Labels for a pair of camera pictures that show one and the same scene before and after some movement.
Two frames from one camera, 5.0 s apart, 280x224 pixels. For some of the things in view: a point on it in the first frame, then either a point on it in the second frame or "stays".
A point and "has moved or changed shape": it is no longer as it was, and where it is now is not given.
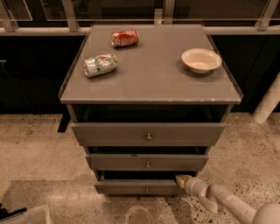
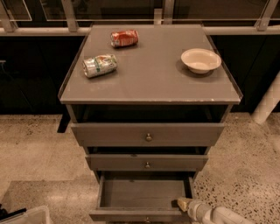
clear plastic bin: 38,215 stays
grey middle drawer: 148,162 stays
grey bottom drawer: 140,182 has moved or changed shape
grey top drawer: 148,134 stays
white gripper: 194,186 -> 194,209
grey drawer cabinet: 147,101 stays
